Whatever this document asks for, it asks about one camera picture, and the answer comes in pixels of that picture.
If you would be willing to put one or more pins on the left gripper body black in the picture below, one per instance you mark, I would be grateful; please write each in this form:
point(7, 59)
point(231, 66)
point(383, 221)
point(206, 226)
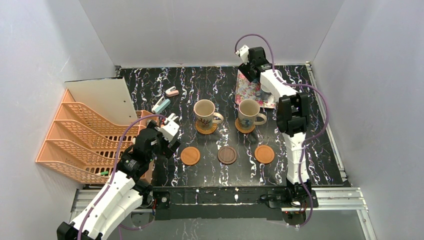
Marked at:
point(171, 147)

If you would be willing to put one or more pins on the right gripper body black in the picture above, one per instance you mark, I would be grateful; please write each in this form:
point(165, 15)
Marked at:
point(248, 74)

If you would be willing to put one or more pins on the floral tray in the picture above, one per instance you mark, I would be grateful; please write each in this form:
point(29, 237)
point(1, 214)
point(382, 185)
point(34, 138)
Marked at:
point(246, 90)

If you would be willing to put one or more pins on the light wooden coaster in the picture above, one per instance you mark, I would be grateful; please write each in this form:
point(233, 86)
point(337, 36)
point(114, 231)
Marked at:
point(190, 156)
point(264, 154)

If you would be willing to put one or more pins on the tall beige mug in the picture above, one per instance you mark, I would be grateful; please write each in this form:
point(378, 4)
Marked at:
point(249, 115)

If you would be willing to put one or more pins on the woven rattan coaster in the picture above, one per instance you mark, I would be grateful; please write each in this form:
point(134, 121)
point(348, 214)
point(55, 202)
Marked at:
point(243, 129)
point(205, 131)

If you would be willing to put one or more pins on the dark walnut wooden coaster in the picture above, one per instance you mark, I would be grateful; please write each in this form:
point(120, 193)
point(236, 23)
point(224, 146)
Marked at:
point(227, 155)

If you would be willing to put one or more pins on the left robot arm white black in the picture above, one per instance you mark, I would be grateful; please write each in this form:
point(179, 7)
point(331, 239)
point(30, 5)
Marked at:
point(124, 191)

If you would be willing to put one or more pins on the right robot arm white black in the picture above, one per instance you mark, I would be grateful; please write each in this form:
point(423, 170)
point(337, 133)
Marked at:
point(292, 117)

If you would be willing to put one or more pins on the small grey heart mug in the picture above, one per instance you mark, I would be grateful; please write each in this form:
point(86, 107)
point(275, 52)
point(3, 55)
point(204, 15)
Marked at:
point(263, 93)

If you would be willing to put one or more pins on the blue white stapler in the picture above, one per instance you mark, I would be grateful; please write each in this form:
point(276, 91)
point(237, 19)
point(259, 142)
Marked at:
point(160, 105)

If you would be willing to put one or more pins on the pink mini stapler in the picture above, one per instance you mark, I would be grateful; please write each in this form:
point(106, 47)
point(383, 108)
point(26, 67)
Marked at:
point(172, 91)

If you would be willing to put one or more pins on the white folder board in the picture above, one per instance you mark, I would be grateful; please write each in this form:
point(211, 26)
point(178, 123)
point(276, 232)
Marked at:
point(109, 97)

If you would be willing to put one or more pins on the orange mesh file rack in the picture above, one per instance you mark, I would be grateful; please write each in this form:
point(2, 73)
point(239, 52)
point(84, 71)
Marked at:
point(81, 144)

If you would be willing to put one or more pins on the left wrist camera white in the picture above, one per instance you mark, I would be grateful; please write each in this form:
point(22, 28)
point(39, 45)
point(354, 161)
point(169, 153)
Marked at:
point(169, 129)

